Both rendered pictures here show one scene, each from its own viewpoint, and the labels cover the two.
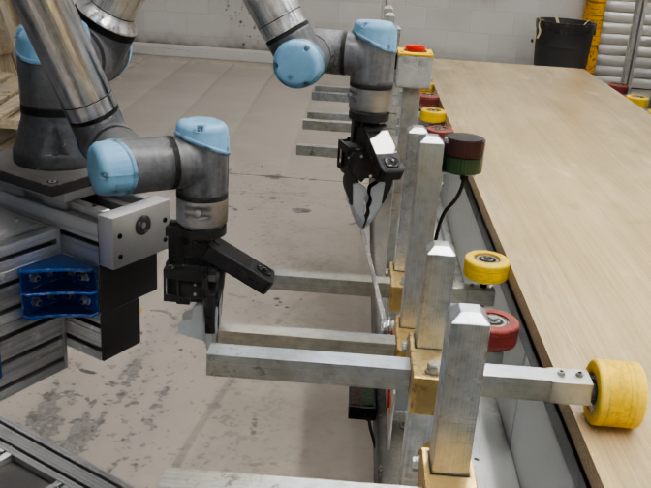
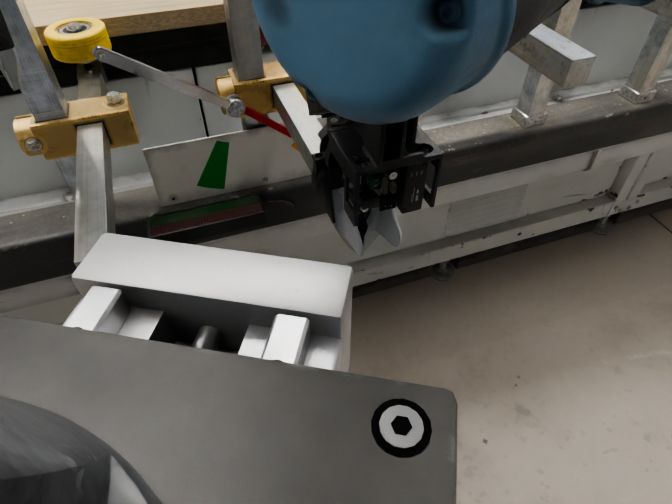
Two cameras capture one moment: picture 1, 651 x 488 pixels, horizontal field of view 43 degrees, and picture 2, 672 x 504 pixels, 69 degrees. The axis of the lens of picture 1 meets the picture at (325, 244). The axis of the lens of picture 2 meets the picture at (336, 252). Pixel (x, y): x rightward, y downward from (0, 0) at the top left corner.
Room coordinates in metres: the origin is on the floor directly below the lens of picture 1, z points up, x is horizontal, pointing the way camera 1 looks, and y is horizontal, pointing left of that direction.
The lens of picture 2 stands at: (1.29, 0.49, 1.17)
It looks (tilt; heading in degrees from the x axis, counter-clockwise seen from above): 46 degrees down; 249
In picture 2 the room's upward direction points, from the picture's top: straight up
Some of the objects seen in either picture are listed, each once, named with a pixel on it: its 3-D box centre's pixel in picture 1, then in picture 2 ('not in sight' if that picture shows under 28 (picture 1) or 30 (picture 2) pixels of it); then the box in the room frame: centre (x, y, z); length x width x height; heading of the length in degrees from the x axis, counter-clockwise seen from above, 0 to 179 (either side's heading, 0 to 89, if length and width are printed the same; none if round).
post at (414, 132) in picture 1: (405, 253); (42, 91); (1.42, -0.15, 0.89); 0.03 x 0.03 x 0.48; 89
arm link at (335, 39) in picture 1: (314, 51); not in sight; (1.44, 0.04, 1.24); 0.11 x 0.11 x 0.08; 82
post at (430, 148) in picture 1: (415, 286); (242, 24); (1.17, -0.14, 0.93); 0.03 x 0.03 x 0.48; 89
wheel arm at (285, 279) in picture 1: (374, 287); (94, 147); (1.39, -0.09, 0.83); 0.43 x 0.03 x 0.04; 89
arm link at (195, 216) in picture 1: (201, 211); not in sight; (1.14, 0.18, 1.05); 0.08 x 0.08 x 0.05
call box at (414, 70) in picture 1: (413, 70); not in sight; (1.68, -0.15, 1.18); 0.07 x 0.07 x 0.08; 89
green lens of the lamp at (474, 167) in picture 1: (461, 162); not in sight; (1.17, -0.19, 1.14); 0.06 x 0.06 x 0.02
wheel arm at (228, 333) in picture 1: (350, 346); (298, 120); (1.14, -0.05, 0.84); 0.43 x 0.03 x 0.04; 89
